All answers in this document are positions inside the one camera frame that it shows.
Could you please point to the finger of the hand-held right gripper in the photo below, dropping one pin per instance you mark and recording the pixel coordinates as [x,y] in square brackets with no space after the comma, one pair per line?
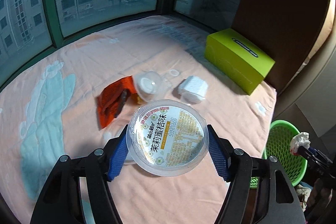
[307,151]

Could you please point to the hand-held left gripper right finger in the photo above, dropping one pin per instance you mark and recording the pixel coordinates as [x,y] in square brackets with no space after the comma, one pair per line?
[218,158]

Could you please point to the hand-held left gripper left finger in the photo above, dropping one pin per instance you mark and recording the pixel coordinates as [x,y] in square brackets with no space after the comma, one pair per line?
[116,158]

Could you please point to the white tissue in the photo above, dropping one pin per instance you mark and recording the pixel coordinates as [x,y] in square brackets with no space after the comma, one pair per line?
[299,140]

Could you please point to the green plastic basket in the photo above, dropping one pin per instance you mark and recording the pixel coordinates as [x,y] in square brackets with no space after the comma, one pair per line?
[281,158]

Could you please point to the clear round printed-label container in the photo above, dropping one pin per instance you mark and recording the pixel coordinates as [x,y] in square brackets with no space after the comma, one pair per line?
[168,137]

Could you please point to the clear plastic dome cup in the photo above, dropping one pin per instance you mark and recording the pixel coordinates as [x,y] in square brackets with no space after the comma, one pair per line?
[151,85]

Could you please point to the patterned cloth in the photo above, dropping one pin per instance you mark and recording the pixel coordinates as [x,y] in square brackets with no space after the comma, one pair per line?
[315,195]

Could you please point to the orange snack wrapper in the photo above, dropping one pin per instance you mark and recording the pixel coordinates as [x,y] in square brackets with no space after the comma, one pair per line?
[113,102]

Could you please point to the white plastic container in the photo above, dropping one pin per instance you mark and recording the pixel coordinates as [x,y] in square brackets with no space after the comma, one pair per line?
[193,87]

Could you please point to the pink printed blanket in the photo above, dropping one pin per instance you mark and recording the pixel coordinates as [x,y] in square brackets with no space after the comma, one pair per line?
[78,69]

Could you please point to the green tissue box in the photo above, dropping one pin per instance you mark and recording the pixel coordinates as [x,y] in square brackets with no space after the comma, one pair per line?
[236,58]

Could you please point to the brown wooden cabinet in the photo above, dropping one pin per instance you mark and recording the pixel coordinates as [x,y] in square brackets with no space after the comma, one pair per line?
[283,3]

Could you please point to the green window frame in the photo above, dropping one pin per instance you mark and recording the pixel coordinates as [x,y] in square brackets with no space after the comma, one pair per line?
[48,3]

